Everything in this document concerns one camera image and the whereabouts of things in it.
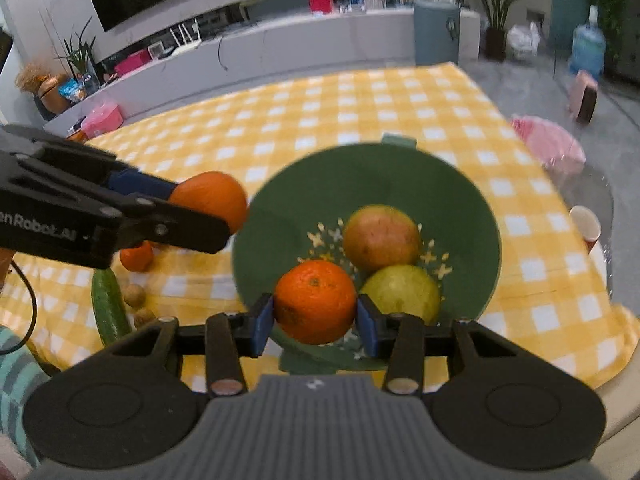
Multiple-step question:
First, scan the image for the white low cabinet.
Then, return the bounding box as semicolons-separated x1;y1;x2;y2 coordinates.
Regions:
42;6;481;136

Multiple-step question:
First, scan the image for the pink tissue pack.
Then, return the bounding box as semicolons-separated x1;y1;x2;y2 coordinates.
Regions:
80;101;124;138

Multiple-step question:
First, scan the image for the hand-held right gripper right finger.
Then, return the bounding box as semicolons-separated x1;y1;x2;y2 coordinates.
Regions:
356;294;523;396

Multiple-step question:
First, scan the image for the orange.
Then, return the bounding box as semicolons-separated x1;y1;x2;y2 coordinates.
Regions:
119;241;155;273
168;171;249;235
274;259;358;345

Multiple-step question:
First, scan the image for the red green apple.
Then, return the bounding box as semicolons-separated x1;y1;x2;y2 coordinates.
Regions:
342;205;422;273

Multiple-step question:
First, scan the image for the pink heater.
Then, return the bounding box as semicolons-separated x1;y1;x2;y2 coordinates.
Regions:
568;70;599;123

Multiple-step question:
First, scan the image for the teal checked clothing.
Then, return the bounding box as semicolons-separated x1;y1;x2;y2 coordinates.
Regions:
0;325;66;468

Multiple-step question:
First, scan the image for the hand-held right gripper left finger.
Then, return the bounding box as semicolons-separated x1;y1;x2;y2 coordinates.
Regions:
112;294;275;396

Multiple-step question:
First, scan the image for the yellow checked tablecloth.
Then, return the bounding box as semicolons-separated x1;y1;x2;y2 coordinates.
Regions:
0;62;640;391

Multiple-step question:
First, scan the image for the grey blue trash bin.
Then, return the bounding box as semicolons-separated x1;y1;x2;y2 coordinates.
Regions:
412;0;461;66

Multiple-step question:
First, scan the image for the white plastic bag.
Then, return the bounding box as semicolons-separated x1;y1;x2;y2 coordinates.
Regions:
506;22;542;58

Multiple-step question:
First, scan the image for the pink box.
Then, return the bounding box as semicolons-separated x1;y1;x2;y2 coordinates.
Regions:
114;50;152;77

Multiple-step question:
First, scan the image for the paper cup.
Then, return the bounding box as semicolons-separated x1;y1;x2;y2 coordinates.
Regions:
569;205;602;253

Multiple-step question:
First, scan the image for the brown vase with dried flowers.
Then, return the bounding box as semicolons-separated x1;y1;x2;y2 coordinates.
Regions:
15;62;71;113

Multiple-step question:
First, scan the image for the white router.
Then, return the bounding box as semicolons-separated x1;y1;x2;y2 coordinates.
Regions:
169;19;203;53

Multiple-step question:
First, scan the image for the tall potted plant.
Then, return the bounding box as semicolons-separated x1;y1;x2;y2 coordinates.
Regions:
450;0;543;61

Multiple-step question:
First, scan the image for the small potted plant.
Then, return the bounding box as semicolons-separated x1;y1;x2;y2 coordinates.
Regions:
54;17;101;93

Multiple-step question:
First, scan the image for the green colander bowl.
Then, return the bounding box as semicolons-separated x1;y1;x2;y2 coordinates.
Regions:
231;132;502;373

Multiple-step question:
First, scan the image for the yellow banana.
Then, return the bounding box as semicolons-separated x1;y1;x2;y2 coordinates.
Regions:
359;265;442;326

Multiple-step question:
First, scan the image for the blue water jug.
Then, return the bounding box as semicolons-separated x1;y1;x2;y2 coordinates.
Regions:
570;5;607;78

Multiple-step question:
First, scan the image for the black cable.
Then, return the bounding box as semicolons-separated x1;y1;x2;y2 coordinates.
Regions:
7;260;39;356

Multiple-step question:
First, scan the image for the blue snack packet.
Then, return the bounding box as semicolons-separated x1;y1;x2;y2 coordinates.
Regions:
59;80;87;102

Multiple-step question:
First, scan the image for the cucumber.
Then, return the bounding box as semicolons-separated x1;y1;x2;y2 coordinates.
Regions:
91;268;133;347

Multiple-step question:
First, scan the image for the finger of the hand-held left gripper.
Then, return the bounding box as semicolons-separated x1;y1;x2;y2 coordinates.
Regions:
0;124;178;203
94;194;232;255

